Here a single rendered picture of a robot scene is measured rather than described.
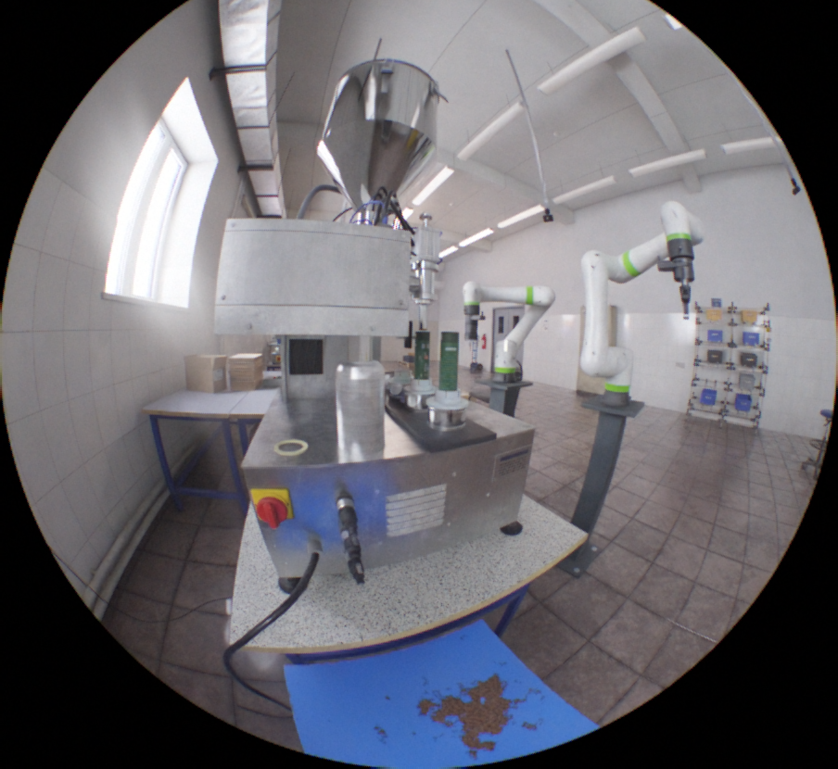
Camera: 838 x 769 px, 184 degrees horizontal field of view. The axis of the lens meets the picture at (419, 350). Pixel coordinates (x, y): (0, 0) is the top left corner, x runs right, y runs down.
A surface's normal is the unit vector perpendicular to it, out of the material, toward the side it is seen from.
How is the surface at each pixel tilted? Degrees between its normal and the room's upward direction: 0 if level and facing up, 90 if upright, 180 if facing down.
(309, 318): 90
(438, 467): 90
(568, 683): 0
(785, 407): 90
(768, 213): 90
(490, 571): 0
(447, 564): 0
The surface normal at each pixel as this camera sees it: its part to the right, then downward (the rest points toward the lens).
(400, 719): 0.03, -1.00
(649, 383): -0.91, 0.00
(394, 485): 0.40, 0.07
